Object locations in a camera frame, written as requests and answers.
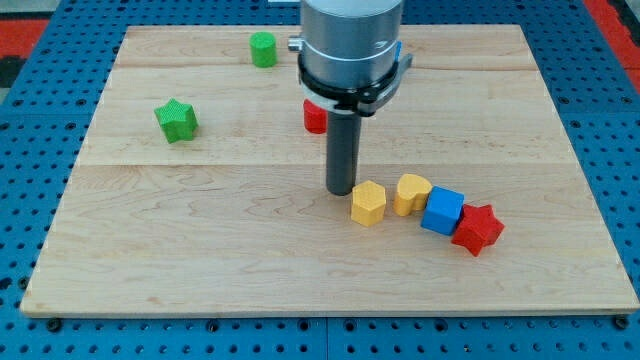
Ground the red star block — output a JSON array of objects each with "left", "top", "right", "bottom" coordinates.
[{"left": 451, "top": 204, "right": 505, "bottom": 257}]

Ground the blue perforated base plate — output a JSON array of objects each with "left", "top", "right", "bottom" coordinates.
[{"left": 1, "top": 1, "right": 639, "bottom": 359}]

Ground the green cylinder block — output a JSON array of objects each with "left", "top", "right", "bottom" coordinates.
[{"left": 249, "top": 31, "right": 277, "bottom": 68}]

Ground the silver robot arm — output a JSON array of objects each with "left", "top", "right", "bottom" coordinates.
[{"left": 288, "top": 0, "right": 412, "bottom": 117}]

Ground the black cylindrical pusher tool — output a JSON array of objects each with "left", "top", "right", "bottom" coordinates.
[{"left": 326, "top": 112, "right": 361, "bottom": 196}]

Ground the red block behind tool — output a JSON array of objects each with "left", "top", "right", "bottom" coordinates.
[{"left": 303, "top": 99, "right": 327, "bottom": 134}]

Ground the blue cube block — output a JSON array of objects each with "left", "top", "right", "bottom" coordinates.
[{"left": 420, "top": 186, "right": 465, "bottom": 236}]

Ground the green star block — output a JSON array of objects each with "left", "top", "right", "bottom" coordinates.
[{"left": 154, "top": 98, "right": 198, "bottom": 143}]

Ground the yellow heart block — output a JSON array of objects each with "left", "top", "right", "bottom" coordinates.
[{"left": 393, "top": 174, "right": 433, "bottom": 217}]

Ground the wooden board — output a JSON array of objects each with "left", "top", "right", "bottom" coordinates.
[{"left": 21, "top": 25, "right": 639, "bottom": 318}]

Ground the yellow hexagon block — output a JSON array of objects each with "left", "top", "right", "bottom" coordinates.
[{"left": 351, "top": 180, "right": 386, "bottom": 227}]

